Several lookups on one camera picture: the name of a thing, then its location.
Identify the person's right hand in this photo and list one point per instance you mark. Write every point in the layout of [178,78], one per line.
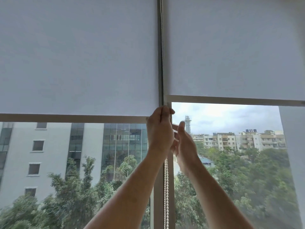
[187,150]

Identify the sheer white roller blind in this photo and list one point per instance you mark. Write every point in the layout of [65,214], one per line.
[293,164]

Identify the wide white roller blind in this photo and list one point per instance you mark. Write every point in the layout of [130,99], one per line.
[76,57]

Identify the person's left forearm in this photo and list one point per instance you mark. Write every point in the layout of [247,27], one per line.
[128,193]

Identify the row of beige apartment buildings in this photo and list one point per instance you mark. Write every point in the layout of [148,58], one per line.
[240,140]

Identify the green trees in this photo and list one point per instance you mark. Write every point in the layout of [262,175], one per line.
[238,183]

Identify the person's left thumb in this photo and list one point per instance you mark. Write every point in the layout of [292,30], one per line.
[169,112]

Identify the person's right forearm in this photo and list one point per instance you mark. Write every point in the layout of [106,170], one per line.
[209,197]

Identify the blue roof shed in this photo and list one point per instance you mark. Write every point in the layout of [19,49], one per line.
[206,161]

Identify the person's left hand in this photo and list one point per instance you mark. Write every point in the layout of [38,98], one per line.
[159,135]

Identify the grey window frame mullion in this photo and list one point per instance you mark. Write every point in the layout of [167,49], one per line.
[158,202]

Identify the person's right thumb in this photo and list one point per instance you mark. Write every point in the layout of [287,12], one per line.
[182,129]

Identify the grey lattice tower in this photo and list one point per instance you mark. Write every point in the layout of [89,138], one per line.
[188,123]

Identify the white and glass office building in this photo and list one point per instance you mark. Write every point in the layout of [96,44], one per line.
[54,150]

